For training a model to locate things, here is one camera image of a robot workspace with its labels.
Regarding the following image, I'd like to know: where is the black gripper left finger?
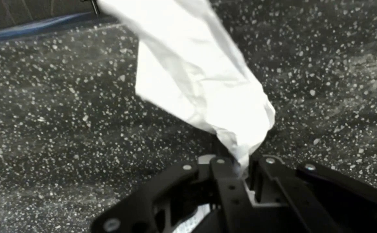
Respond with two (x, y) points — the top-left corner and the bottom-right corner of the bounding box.
(90, 154), (258, 233)

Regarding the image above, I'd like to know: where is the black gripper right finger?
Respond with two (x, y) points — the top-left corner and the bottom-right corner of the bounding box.
(249, 154), (377, 233)

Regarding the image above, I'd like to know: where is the blue mixed paper label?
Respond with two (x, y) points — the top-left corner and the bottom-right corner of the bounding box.
(0, 10), (99, 45)

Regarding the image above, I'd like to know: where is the white tissue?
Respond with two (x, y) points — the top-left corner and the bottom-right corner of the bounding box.
(96, 0), (277, 172)

